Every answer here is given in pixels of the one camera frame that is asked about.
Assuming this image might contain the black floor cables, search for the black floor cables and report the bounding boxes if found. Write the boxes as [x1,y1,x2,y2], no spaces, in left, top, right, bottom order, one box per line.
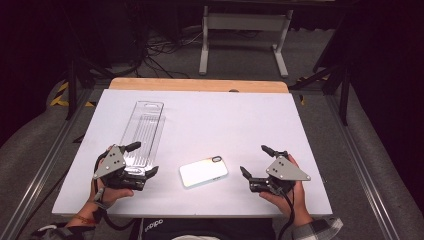
[141,28,205,80]

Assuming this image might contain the clear plastic blister package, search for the clear plastic blister package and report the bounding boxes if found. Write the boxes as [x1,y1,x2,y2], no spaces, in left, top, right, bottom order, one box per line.
[119,100,167,177]

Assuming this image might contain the red wrist bracelet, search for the red wrist bracelet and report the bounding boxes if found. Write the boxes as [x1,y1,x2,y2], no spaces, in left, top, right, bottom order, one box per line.
[73,213,98,225]

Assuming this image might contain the person's right hand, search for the person's right hand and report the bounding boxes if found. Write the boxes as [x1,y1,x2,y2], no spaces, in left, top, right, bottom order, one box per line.
[259,153,315,228]

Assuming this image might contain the white table board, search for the white table board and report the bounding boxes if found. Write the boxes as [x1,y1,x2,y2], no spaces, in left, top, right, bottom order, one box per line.
[51,88,334,219]

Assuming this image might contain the white metal stand frame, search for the white metal stand frame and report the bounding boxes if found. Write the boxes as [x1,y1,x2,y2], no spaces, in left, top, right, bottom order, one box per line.
[198,5,295,79]

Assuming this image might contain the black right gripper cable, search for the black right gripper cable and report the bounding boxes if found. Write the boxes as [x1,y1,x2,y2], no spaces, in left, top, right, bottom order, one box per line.
[277,186,297,240]

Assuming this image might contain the black tripod stand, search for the black tripod stand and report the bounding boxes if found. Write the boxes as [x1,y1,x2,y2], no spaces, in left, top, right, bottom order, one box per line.
[64,19,116,121]
[288,19,352,127]

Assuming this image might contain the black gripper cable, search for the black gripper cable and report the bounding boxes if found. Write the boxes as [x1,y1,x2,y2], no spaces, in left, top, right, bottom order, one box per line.
[277,186,297,240]
[92,150,138,232]

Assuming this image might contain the aluminium floor rail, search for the aluminium floor rail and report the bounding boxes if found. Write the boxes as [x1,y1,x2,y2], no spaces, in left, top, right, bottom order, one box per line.
[0,88,98,240]
[323,94,403,240]

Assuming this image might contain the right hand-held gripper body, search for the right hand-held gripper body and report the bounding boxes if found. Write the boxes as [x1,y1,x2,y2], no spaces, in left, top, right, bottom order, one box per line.
[248,150,312,196]

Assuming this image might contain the person's black clothing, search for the person's black clothing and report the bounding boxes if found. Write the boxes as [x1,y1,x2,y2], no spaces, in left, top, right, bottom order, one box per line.
[137,217,277,240]

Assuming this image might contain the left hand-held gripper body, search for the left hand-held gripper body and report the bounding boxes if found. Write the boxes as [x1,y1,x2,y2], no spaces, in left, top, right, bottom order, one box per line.
[92,143,148,192]

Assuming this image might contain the plaid shirt sleeve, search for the plaid shirt sleeve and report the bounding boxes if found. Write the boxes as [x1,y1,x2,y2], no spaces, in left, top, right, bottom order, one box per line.
[291,216,344,240]

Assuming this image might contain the white phone case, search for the white phone case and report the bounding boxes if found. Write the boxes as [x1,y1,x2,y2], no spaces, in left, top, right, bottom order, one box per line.
[178,155,230,189]

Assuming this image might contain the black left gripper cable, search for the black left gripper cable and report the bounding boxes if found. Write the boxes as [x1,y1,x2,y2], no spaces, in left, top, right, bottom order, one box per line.
[92,150,138,232]

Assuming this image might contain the yellow black floor tape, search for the yellow black floor tape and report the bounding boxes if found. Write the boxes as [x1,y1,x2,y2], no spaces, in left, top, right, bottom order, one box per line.
[49,81,97,109]

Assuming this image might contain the person's left hand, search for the person's left hand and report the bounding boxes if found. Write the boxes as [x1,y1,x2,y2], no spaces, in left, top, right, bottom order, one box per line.
[87,145,135,215]

